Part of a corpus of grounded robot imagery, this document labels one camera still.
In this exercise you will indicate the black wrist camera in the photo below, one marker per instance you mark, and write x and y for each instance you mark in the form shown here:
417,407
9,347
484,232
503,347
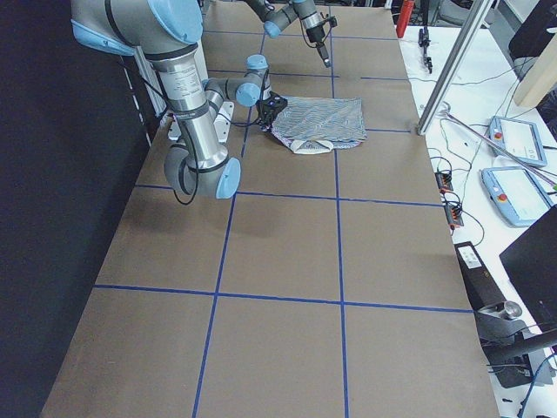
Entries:
331,20

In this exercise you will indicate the black rectangular box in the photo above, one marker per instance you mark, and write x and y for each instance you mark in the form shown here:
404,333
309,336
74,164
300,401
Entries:
481,288

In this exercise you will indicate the near blue teach pendant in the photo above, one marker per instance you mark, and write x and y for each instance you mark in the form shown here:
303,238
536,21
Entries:
516,193

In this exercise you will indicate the black monitor stand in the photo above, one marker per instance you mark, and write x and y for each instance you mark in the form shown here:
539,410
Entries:
515,352

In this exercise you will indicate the far blue teach pendant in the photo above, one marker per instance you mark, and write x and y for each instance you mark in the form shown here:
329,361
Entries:
521,138

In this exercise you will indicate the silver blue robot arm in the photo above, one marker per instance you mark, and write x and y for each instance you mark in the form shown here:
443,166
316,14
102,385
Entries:
312,22
168,32

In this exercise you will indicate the blue teach pendant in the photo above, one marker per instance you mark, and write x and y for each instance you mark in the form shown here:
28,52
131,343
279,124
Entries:
516,193
521,138

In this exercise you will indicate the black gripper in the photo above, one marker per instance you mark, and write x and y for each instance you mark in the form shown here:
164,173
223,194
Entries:
265,114
316,37

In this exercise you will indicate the blue white striped polo shirt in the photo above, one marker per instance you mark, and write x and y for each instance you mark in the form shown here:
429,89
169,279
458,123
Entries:
320,125

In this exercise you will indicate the silver reacher grabber tool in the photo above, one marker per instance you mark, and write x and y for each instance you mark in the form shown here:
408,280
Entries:
444,112

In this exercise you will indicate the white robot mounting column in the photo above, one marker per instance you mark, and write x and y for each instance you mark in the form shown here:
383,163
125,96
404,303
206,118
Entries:
221,121

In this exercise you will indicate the black tripod stick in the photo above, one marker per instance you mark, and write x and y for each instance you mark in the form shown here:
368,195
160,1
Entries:
424,39

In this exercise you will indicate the aluminium frame post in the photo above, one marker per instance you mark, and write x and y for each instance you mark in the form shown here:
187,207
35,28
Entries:
468,31

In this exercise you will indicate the red cylinder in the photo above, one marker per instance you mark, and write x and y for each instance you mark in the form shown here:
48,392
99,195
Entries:
406,10

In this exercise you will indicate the black orange terminal block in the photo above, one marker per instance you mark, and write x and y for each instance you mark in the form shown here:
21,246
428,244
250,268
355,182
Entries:
451,202

